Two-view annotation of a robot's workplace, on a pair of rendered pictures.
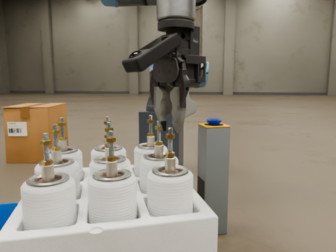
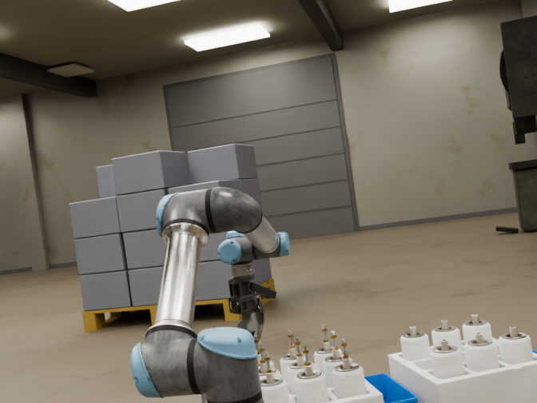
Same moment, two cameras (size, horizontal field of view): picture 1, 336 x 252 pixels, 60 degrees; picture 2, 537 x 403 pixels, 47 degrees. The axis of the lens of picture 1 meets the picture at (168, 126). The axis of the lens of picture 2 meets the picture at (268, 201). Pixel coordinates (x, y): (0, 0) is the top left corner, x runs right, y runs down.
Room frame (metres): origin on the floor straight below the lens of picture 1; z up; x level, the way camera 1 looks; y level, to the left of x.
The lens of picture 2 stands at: (2.65, 0.24, 0.80)
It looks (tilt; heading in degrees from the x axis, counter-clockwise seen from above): 0 degrees down; 184
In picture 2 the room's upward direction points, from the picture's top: 8 degrees counter-clockwise
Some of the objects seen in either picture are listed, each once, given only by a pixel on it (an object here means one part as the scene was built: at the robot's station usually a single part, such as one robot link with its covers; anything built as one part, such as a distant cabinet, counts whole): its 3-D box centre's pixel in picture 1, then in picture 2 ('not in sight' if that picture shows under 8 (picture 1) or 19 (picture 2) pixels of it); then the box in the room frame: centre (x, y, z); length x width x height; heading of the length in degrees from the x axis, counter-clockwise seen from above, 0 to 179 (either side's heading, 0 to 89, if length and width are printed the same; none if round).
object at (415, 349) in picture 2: not in sight; (417, 361); (0.46, 0.53, 0.16); 0.10 x 0.10 x 0.18
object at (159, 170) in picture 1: (170, 171); not in sight; (0.58, 0.00, 0.25); 0.08 x 0.08 x 0.01
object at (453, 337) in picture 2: not in sight; (448, 354); (0.43, 0.64, 0.16); 0.10 x 0.10 x 0.18
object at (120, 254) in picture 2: not in sight; (173, 234); (-2.06, -0.84, 0.61); 1.23 x 0.82 x 1.22; 75
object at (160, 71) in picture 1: (178, 55); (244, 294); (0.60, -0.02, 0.49); 0.09 x 0.08 x 0.12; 133
